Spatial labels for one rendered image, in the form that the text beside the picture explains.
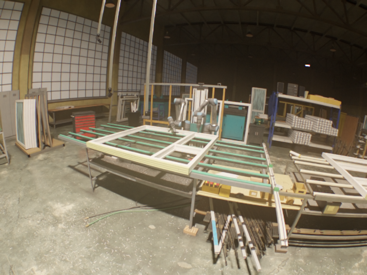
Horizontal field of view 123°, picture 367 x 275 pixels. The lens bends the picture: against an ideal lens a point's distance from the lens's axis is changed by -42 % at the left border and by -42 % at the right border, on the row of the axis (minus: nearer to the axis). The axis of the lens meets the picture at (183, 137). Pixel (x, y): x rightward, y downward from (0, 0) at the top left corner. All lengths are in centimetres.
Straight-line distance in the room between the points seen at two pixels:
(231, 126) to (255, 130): 93
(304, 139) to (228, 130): 285
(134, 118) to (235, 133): 408
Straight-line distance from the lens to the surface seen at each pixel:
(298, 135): 623
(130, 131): 307
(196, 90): 393
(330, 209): 202
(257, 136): 628
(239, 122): 645
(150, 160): 174
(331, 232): 243
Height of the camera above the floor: 160
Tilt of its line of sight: 15 degrees down
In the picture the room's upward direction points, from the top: 4 degrees clockwise
